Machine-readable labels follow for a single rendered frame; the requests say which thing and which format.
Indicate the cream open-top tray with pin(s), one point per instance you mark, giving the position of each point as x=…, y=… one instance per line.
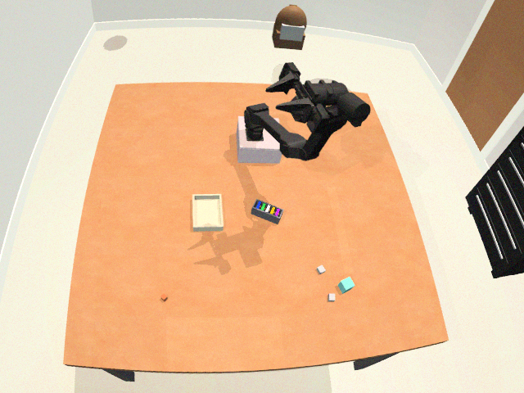
x=207, y=212

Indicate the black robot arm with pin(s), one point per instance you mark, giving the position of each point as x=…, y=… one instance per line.
x=346, y=106

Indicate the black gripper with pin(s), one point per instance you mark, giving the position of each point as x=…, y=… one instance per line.
x=312, y=97

